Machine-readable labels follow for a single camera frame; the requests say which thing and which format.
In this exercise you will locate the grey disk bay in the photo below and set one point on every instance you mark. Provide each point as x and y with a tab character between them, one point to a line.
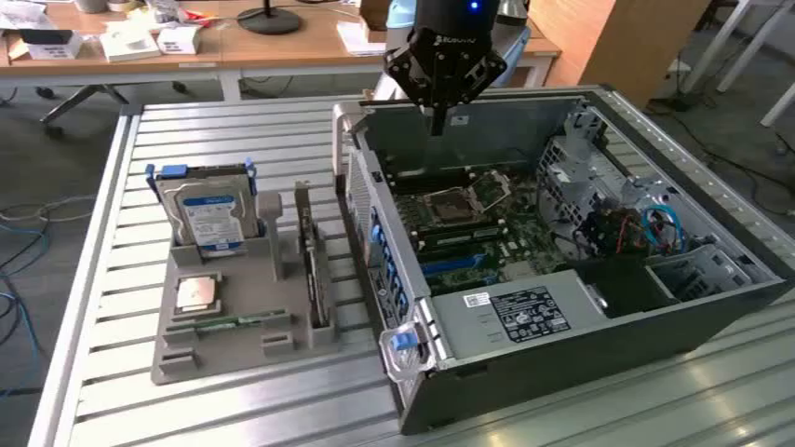
702	274

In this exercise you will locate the wooden desk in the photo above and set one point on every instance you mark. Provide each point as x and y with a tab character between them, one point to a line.
267	51

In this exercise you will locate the white table legs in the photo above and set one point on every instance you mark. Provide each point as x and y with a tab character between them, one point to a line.
714	42

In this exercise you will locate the white barcode sticker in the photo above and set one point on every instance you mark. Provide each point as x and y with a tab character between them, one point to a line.
475	300

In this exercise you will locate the black RAM slot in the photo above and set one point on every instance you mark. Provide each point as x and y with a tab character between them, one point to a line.
463	241
456	230

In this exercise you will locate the hard disk blue label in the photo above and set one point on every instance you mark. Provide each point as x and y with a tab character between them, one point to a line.
208	219

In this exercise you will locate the black open PC case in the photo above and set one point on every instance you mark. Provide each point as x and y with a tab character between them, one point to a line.
559	372

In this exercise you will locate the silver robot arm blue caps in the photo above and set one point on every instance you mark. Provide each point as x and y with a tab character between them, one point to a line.
391	70

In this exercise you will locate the green motherboard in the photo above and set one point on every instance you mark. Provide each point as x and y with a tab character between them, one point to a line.
528	237

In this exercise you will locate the black power supply label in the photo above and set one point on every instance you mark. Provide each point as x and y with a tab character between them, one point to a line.
528	314

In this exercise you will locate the blue card retainer bar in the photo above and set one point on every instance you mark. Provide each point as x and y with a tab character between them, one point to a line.
388	261

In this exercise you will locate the white box with black lid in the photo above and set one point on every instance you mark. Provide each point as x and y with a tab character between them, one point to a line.
52	44

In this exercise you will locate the green RAM stick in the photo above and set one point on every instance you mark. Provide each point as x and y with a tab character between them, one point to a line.
230	321

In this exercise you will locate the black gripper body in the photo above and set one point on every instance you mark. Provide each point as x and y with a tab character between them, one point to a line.
456	28

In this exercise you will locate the white box with black label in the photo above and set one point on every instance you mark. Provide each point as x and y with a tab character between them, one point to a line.
179	41

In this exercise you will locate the white box with round print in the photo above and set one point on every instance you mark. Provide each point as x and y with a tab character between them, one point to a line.
131	44

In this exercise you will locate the white booklet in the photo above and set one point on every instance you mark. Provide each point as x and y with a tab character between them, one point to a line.
360	39

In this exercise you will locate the gpu card with metal bracket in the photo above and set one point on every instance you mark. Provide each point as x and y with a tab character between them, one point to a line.
311	261

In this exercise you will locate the metal socket cover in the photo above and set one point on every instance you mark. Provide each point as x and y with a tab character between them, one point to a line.
494	186

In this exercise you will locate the CPU socket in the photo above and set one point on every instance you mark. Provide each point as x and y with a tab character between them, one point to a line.
448	207

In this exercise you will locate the blue expansion slot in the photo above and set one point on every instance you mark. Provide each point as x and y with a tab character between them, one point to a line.
456	264

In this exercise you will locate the blue case latch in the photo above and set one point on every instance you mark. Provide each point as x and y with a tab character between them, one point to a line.
403	342

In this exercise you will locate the CPU chip metal lid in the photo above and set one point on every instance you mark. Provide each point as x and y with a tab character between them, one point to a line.
196	293

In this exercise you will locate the wooden cabinet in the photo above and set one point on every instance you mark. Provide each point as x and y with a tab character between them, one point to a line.
627	46

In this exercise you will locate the grey power supply unit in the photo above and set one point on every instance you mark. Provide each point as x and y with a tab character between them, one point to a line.
459	326

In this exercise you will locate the black desk leg with casters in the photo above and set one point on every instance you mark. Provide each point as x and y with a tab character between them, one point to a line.
75	102

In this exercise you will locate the silver drive cage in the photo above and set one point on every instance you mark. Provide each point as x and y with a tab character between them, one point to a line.
571	181

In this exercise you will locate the black lamp base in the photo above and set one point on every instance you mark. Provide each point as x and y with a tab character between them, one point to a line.
270	21

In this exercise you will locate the grey cup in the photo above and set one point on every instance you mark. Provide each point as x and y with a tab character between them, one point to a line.
91	5

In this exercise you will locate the grey parts rack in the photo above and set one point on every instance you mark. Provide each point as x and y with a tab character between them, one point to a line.
248	344

